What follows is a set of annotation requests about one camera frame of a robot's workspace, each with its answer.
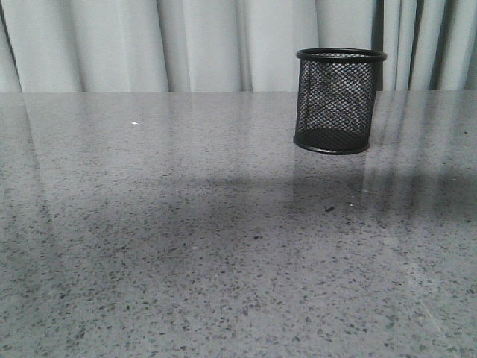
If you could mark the black mesh pen bucket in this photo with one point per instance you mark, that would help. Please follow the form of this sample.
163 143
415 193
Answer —
335 99

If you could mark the pale grey curtain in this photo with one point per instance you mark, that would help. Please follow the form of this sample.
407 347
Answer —
220 46

